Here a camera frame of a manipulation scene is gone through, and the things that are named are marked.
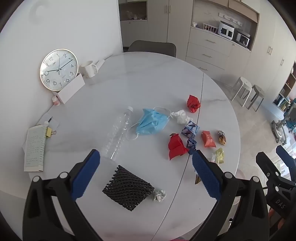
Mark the black foam net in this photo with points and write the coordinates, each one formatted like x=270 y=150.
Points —
x=128 y=188

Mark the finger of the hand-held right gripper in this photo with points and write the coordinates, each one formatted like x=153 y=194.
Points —
x=268 y=165
x=285 y=154

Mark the blue face mask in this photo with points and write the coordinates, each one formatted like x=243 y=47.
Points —
x=151 y=122

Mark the white rectangular box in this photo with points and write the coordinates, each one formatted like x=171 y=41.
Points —
x=71 y=89

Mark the white tissue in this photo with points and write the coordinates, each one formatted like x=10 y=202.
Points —
x=181 y=117

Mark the small red wrapper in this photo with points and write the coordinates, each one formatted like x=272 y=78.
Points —
x=193 y=103

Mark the tall beige cabinet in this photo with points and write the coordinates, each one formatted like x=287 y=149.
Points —
x=168 y=23

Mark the small pink bottle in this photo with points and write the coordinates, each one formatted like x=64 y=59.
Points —
x=56 y=100

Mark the blue patterned paper box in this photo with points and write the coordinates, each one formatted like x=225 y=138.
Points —
x=190 y=129

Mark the small blue wrapper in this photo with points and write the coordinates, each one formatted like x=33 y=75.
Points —
x=191 y=143

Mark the silver toaster oven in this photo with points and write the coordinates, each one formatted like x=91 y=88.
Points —
x=242 y=39

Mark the orange snack packet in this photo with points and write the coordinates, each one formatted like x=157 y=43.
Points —
x=208 y=139

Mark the yellow wrapper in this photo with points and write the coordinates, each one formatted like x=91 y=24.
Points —
x=219 y=156

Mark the blue and grey stroller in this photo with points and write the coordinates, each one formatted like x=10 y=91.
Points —
x=288 y=122

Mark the yellow binder clip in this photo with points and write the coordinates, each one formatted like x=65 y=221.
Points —
x=49 y=132

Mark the brown candy wrapper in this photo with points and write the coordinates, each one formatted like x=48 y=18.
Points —
x=221 y=138

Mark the white mug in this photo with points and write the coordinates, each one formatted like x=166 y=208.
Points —
x=87 y=69

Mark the open wooden bookshelf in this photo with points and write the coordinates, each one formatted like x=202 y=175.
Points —
x=286 y=88

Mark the small dark brown wrapper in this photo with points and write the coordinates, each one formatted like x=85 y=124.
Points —
x=197 y=179

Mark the printed paper booklet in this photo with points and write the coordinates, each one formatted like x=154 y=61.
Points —
x=34 y=150

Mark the small paper ball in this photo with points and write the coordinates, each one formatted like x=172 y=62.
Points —
x=159 y=195

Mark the beige drawer cabinet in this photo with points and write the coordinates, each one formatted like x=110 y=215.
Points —
x=208 y=53

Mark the white countertop oven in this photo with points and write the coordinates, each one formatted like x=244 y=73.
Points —
x=226 y=30

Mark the clear plastic bottle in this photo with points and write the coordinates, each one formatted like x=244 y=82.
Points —
x=116 y=134

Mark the large red wrapper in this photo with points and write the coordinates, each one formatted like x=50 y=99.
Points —
x=177 y=147

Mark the white stool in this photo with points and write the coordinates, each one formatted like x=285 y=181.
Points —
x=241 y=84

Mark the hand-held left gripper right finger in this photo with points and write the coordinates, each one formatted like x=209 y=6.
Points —
x=205 y=173

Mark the grey stool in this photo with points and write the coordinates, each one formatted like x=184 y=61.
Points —
x=257 y=91

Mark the round gold-rimmed wall clock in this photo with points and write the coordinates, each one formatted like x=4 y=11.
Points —
x=57 y=69

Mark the black pen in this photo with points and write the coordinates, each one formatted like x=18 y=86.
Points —
x=50 y=119

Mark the white wall rack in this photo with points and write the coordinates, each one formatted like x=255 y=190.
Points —
x=231 y=19

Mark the small white cup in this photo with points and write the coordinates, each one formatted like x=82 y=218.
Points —
x=194 y=24

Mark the white paper sheet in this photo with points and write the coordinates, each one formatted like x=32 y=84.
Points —
x=54 y=122

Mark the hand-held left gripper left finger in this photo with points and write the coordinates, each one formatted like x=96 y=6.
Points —
x=85 y=173

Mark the grey chair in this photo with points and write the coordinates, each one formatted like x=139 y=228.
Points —
x=151 y=47

